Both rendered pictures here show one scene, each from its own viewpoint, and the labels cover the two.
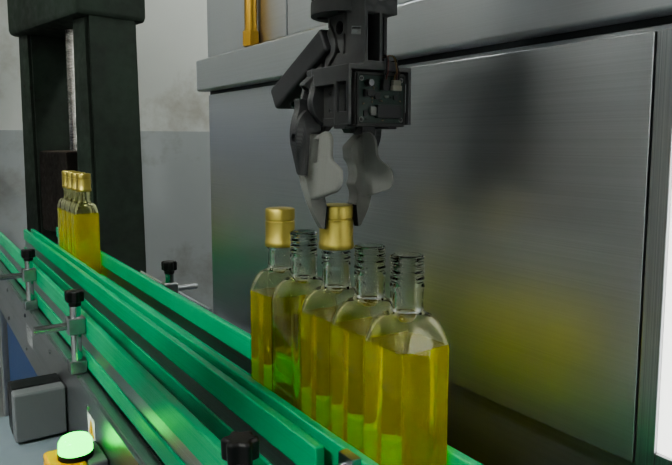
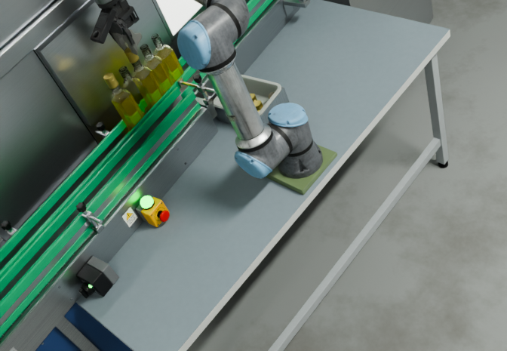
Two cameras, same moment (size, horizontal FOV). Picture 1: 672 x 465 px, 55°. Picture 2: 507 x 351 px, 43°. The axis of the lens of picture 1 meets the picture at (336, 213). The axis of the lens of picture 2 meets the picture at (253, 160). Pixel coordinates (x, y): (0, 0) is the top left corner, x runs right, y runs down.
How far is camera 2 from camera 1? 2.23 m
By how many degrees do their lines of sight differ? 89
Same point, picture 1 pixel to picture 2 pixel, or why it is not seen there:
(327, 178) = (137, 38)
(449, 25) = not seen: outside the picture
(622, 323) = (158, 20)
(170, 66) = not seen: outside the picture
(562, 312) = (149, 31)
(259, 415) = (159, 109)
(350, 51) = (123, 6)
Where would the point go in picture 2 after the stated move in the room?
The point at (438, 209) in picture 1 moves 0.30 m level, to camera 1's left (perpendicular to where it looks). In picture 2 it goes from (111, 42) to (129, 88)
